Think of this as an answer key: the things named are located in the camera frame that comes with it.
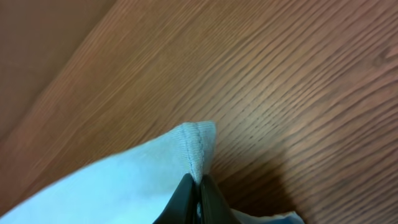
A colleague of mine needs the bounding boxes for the light blue t-shirt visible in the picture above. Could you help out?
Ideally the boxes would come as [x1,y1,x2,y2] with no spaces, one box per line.
[1,121,302,223]

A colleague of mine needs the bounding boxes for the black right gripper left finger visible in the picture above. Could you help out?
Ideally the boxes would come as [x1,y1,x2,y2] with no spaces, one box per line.
[154,174,197,224]

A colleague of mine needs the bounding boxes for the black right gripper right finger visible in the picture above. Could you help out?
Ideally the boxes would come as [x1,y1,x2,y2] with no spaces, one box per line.
[200,175,240,224]

